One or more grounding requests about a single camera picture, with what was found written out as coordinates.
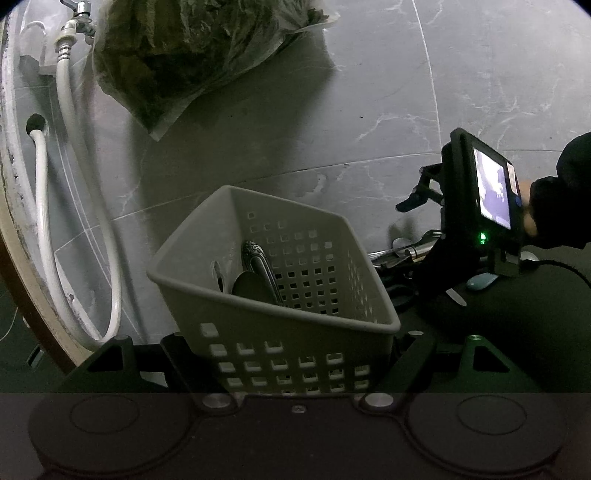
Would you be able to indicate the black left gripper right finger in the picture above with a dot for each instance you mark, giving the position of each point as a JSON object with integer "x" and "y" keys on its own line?
{"x": 421, "y": 364}

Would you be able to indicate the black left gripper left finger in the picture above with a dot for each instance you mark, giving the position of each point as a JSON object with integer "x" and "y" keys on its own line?
{"x": 167, "y": 372}

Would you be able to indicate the grey perforated plastic basket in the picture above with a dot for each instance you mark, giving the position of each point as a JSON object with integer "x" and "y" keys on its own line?
{"x": 337, "y": 323}

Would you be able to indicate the right hand in dark sleeve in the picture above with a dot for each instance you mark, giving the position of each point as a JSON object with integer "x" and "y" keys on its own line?
{"x": 531, "y": 201}

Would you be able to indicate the black spoon in basket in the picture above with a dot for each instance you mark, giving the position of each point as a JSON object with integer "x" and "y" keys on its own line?
{"x": 252, "y": 286}

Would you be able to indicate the clear bag of greens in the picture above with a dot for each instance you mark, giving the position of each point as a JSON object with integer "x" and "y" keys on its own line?
{"x": 155, "y": 57}

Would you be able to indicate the dark patterned utensil handle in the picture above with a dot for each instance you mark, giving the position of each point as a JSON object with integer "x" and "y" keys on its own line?
{"x": 254, "y": 260}

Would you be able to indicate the white plastic wall cover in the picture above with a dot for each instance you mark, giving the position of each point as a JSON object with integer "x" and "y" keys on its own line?
{"x": 37, "y": 42}

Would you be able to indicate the metal wall tap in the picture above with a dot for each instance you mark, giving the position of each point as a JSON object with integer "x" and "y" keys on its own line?
{"x": 81, "y": 21}

